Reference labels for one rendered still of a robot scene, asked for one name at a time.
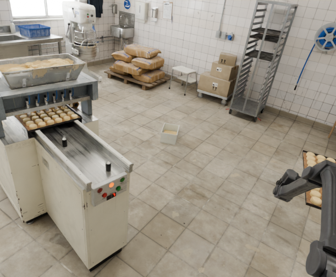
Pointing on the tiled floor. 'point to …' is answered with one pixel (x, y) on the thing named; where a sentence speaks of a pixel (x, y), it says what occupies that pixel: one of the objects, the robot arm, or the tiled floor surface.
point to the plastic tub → (169, 133)
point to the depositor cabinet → (21, 163)
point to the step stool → (185, 76)
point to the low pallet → (136, 79)
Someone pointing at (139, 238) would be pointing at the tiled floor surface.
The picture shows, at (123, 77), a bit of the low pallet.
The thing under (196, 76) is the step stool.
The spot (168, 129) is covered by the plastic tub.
